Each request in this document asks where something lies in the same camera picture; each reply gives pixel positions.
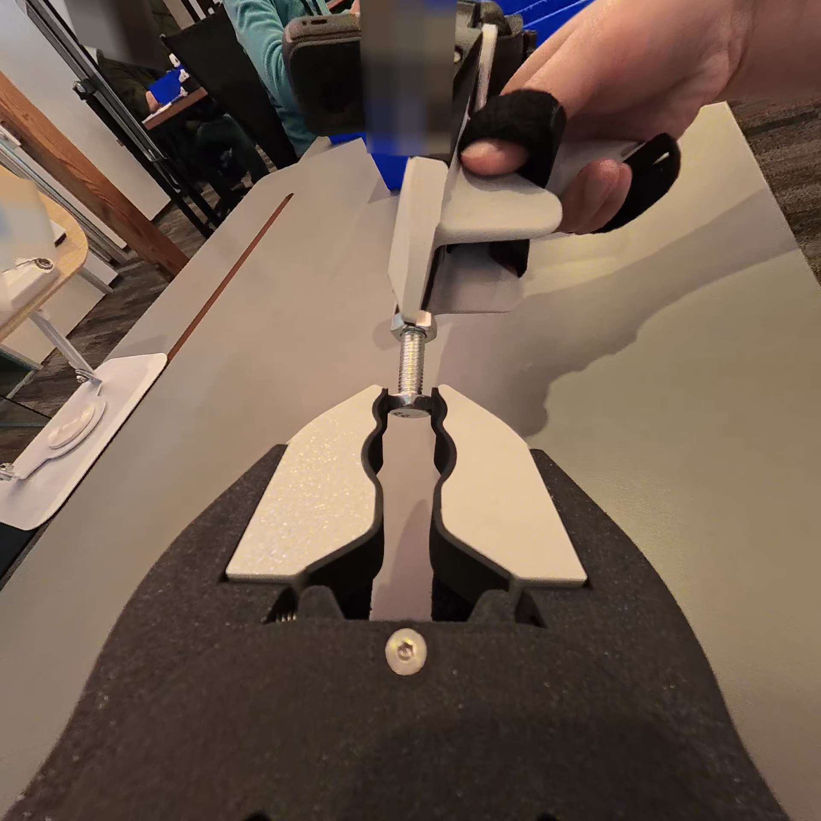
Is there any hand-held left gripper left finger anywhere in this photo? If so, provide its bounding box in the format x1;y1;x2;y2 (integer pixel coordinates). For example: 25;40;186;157
224;387;387;619

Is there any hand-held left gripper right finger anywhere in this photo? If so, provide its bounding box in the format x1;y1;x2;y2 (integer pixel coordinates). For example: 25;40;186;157
429;387;590;620

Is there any blue plastic bin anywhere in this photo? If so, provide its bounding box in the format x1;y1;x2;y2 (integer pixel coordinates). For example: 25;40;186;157
329;129;414;193
145;70;188;112

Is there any metal frame stand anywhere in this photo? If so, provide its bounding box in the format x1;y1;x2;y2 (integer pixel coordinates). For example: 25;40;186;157
24;0;170;247

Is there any silver hex nut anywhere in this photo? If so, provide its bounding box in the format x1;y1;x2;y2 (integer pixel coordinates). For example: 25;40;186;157
390;308;438;345

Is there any white board stand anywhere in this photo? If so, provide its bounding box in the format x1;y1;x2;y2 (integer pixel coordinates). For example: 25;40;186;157
0;308;169;531

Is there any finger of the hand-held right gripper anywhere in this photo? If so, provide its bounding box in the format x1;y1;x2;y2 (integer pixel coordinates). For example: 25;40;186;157
388;157;452;319
431;242;531;316

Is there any wooden support post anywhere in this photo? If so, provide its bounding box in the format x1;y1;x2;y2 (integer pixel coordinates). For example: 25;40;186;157
0;71;189;279

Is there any black office chair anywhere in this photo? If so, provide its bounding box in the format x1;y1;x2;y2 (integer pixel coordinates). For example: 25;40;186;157
162;4;298;170

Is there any silver hex bolt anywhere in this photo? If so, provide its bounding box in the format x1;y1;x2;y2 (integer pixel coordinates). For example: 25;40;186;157
389;337;437;419

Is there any person's right hand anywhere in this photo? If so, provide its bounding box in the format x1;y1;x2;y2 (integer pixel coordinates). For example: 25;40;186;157
460;0;760;237

